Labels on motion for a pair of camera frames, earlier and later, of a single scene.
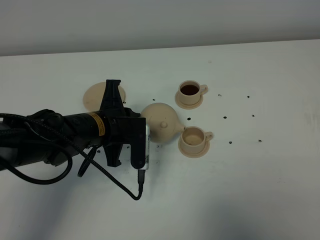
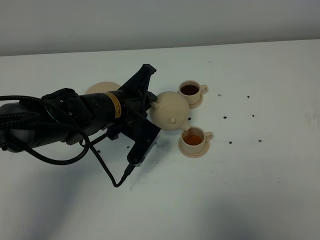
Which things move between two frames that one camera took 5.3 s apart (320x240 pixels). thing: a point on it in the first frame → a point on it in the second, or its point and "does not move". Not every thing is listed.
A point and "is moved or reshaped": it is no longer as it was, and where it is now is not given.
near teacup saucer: x=194 y=155 does not move
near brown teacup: x=193 y=139 does not move
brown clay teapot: x=162 y=119 is moved or reshaped
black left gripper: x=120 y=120 → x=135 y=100
